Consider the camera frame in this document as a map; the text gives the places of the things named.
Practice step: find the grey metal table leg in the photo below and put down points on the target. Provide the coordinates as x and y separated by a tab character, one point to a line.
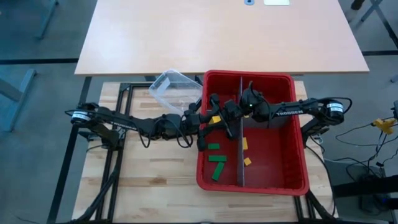
48	18
18	96
373	9

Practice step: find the white paper sheet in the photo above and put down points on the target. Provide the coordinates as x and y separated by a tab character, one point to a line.
276	2

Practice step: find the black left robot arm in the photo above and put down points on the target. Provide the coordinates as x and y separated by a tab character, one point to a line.
124	123

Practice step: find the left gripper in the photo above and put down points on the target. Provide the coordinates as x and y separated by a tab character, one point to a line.
192	119

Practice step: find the small black frame bracket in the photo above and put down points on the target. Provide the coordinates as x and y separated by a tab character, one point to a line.
199	80

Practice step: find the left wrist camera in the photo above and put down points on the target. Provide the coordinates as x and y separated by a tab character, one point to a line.
202	141

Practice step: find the green wooden block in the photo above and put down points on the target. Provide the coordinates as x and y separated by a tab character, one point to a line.
217	158
214	146
218	171

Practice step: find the grey desk grommet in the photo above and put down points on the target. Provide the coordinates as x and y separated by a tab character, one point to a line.
249	2

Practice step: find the clear plastic container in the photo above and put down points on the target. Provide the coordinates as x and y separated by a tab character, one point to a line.
174	93

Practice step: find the grey slotted divider panel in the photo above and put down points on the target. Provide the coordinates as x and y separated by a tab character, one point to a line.
264	124
241	161

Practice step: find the black electronics box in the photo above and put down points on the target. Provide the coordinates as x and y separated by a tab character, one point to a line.
376	193

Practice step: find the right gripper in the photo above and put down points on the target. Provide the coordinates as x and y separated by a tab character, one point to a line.
233	109

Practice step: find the red plastic bin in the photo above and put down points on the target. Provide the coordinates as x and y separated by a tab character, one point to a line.
273	161

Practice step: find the large beige wooden desk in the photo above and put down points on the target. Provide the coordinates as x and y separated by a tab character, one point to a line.
217	37

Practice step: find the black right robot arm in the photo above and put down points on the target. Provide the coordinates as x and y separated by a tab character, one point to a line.
295	109

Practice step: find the person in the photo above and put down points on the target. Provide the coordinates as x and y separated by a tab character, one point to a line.
357	3

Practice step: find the yellow wooden block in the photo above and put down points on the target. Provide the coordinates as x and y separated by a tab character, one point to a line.
247	161
215	119
245	143

